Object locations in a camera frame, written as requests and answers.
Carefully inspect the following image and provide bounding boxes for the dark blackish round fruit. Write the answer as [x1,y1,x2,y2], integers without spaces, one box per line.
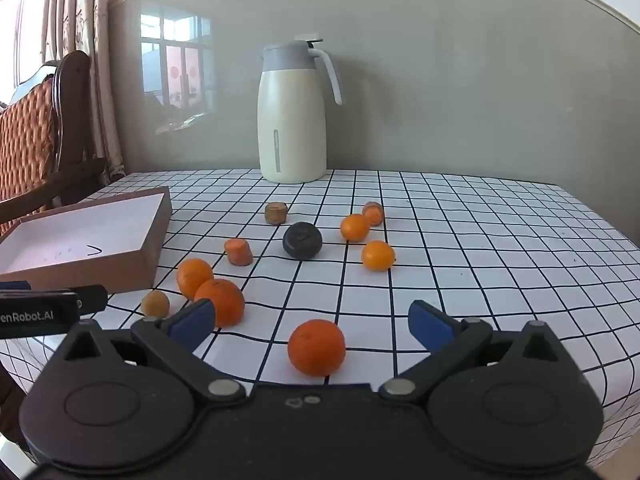
[282,221,323,261]

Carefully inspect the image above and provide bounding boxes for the cream thermos jug grey lid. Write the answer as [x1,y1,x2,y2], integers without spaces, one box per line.
[258,39,344,184]

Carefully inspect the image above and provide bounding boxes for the small orange tangerine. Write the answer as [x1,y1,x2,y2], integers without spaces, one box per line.
[361,240,397,272]
[340,213,371,242]

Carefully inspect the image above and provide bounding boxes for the beige patterned curtain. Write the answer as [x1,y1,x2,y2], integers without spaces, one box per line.
[0,0,126,183]

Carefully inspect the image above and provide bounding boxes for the orange carrot piece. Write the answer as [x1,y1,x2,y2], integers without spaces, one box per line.
[224,238,254,266]

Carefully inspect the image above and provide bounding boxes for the small brownish round fruit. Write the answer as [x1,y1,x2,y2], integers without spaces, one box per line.
[140,290,170,319]

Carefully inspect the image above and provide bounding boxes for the brown cardboard box white inside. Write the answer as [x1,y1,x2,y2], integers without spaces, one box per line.
[0,186,173,295]

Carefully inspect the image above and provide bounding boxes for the wooden sofa orange woven cushions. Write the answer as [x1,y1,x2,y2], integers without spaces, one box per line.
[0,50,108,241]

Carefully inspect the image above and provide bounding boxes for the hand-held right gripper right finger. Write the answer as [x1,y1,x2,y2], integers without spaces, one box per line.
[378,300,583,403]

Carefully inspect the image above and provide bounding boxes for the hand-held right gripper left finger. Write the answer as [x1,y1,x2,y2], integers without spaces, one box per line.
[47,299,247,405]

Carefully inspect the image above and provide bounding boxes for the white black checked tablecloth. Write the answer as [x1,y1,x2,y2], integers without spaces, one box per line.
[0,169,640,471]

